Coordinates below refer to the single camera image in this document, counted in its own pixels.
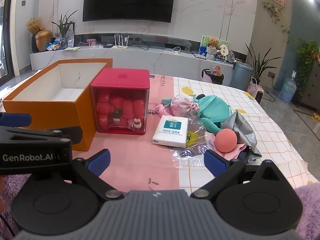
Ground pink soft cloth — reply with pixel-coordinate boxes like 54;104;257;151
205;132;247;160

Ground coral pink ball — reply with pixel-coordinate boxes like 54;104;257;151
215;128;238;152

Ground clear biohazard plastic bag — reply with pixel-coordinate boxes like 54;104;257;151
169;119;208;158

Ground grey fabric cloth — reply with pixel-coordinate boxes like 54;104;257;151
222;111;262;163

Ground pink satin pouch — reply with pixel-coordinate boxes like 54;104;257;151
154;95;200;117

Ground pink checkered tablecloth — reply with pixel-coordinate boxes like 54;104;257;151
73;75;316;193

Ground orange cardboard box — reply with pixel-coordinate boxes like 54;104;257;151
3;59;113;151

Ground white tissue pack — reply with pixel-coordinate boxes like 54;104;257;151
152;115;188;148

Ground red lidded clear box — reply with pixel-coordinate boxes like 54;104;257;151
91;68;150;135

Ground small pink heater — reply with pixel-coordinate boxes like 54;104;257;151
247;77;264;103

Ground pink wastebasket black liner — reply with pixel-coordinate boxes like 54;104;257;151
201;66;224;85

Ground golden vase dried flowers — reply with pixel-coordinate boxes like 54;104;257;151
26;17;52;53

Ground grey pedal trash bin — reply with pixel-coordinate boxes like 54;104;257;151
230;61;253;91

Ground blue water jug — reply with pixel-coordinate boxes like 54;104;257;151
278;70;297;103

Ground green plant glass vase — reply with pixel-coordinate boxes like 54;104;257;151
51;10;77;49

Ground tall leafy floor plant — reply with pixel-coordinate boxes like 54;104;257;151
246;44;281;83

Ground purple fuzzy sleeve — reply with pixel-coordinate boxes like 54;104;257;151
295;183;320;239

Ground white marble tv console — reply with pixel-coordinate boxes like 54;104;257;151
30;47;233;86

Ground white wifi router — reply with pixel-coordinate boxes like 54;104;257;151
112;35;130;49

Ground brown teddy bear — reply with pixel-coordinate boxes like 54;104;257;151
207;37;219;49

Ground hanging ivy plant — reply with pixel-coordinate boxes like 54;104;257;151
296;41;319;96

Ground black wall television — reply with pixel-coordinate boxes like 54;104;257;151
82;0;174;23

